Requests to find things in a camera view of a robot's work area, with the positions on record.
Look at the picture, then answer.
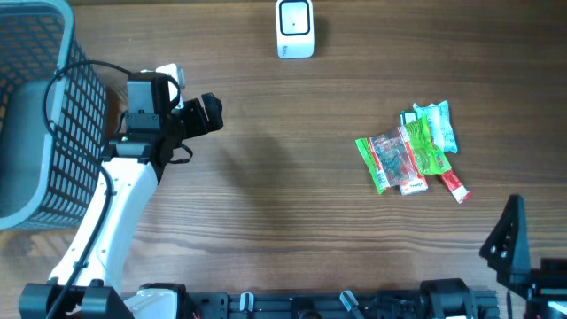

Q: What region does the red stick packet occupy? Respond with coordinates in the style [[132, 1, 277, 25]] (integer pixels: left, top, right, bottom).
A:
[[440, 169, 470, 204]]

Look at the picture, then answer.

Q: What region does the orange red small box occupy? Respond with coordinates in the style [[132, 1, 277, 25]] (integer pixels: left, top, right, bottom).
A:
[[400, 176, 429, 196]]

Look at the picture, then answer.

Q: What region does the green snack bag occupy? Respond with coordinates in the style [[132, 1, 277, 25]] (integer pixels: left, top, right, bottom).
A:
[[355, 118, 452, 194]]

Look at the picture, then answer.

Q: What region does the light blue wet wipes pack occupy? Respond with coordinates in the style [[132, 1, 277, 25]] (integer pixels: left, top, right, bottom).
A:
[[413, 100, 458, 153]]

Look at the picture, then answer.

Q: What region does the green white gum box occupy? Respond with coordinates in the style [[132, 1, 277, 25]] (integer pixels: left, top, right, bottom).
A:
[[400, 111, 417, 126]]

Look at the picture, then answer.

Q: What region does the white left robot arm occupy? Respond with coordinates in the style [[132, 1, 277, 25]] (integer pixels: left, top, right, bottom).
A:
[[19, 72, 223, 318]]

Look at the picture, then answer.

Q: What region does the white barcode scanner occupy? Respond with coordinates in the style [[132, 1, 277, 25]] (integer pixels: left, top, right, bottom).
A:
[[275, 0, 315, 59]]

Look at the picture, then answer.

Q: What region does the dark grey plastic basket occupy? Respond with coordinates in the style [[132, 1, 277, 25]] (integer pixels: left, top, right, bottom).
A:
[[1, 0, 108, 230]]

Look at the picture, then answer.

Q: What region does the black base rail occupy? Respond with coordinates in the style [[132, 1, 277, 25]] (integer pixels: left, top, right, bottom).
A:
[[183, 290, 501, 319]]

